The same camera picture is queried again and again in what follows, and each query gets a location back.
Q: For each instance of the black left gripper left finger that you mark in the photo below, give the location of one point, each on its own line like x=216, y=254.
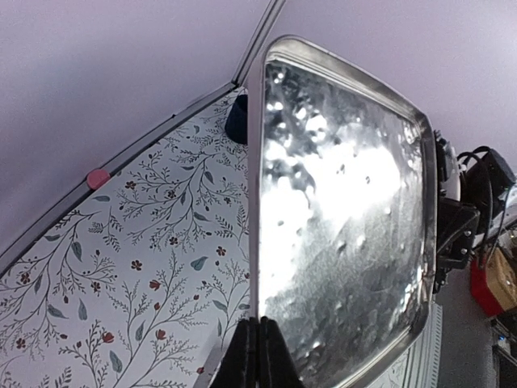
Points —
x=238, y=367

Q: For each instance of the small pink wall clip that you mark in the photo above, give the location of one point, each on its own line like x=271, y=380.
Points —
x=97, y=178

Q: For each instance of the red box outside table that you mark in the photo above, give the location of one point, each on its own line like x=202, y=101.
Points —
x=494, y=286

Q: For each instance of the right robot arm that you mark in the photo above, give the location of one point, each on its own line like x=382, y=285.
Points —
x=474, y=194

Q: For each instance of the aluminium front rail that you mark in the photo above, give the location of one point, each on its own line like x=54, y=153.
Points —
x=422, y=368

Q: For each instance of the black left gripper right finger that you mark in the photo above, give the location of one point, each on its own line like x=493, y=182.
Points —
x=276, y=368

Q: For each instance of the right metal frame post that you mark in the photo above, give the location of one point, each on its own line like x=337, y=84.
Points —
x=258, y=39

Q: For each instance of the metal tin lid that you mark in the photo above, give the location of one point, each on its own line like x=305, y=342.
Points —
x=343, y=203

